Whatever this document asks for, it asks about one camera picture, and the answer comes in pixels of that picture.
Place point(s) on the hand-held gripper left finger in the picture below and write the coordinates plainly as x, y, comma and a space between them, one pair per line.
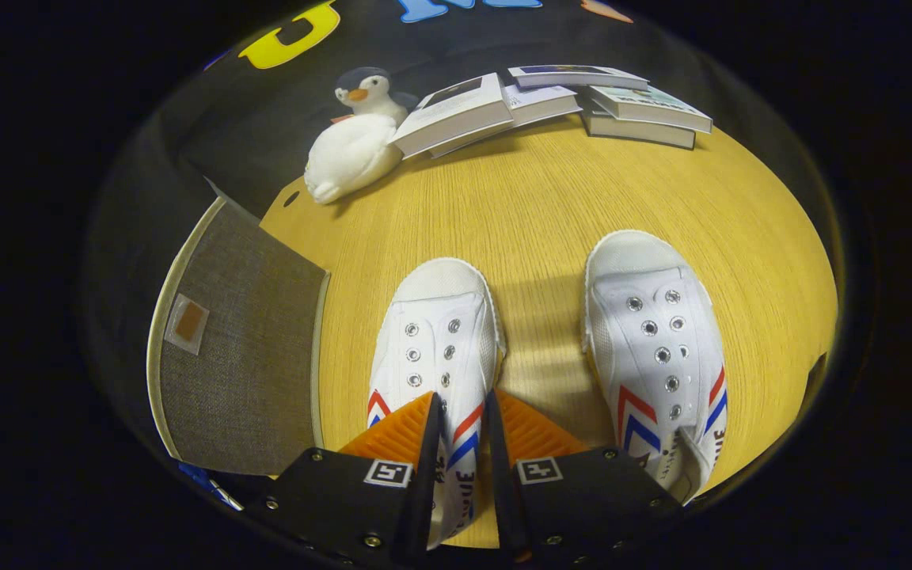
420, 507

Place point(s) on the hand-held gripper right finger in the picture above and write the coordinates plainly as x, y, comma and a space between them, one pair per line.
503, 507

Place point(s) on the white canvas shoe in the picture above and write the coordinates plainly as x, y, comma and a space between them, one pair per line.
440, 332
654, 317

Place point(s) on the grey fabric storage box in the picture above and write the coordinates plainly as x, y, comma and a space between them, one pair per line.
250, 356

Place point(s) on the blue white object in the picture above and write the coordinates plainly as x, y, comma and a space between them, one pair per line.
210, 484

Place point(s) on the white plush toy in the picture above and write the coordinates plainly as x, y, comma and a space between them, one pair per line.
353, 154

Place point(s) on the dark grey book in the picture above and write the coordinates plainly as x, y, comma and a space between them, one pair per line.
638, 133

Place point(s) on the plain white book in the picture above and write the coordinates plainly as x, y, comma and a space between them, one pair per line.
543, 99

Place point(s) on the penguin plush toy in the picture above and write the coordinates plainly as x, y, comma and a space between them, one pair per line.
369, 91

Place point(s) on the black backdrop cloth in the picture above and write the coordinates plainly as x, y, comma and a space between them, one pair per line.
210, 134

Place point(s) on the book with pale green cover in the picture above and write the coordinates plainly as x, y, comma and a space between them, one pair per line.
646, 103

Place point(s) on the book with blue picture cover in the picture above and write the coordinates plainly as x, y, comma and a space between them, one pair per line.
575, 75

